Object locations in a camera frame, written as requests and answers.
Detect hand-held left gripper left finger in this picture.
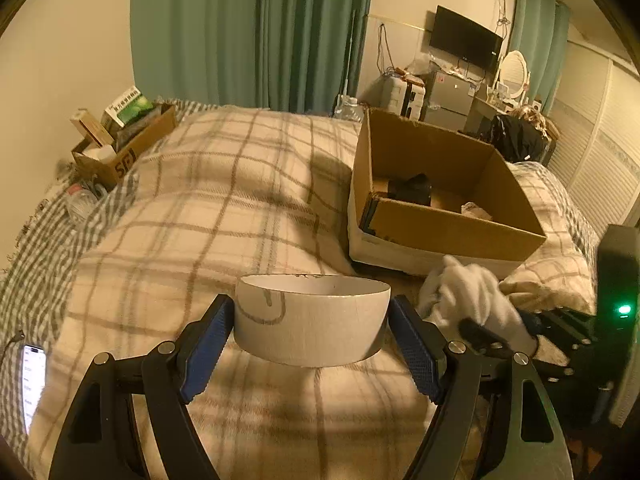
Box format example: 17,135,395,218
47,294,236,480

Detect white and brown carton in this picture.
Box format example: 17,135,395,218
69,108,115,149

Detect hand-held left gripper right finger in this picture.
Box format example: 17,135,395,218
389,296,574,480

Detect grey checked bed sheet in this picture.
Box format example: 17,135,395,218
0,99,201,461

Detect white appliance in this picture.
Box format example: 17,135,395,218
381,72,407,113

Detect white louvred wardrobe doors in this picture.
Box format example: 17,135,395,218
542,40,640,231

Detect white crumpled item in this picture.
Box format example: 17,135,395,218
460,202,494,221

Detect wide green curtain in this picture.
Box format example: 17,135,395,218
129,0,376,112

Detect silver mini fridge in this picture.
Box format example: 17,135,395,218
425,70,480,133

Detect green and white medicine box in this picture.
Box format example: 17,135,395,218
103,87,154,129

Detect smartphone with lit screen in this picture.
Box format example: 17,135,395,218
20,342,49,437

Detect dark charging cable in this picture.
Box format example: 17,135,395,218
0,329,26,361

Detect beige plaid blanket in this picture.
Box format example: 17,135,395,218
25,107,599,480

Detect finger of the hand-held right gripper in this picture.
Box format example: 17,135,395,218
517,308,601,348
457,317,576,383

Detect black bag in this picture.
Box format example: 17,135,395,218
487,113,547,163

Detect black item in box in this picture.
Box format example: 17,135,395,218
389,173,433,206

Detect dressing table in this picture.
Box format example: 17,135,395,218
465,94,543,136

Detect pack of water bottles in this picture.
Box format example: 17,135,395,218
334,94,365,124

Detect small printed cardboard box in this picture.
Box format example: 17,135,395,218
71,102,179,190

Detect clear plastic bottle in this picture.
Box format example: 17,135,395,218
64,184,99,223

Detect large cardboard box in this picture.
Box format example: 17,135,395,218
348,107,547,275

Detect white cloth glove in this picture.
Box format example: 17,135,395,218
418,254,539,358

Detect narrow green curtain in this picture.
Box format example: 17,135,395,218
506,0,572,108

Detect oval white vanity mirror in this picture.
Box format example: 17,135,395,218
497,50,531,101

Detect black wall television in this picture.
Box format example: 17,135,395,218
431,5,504,72

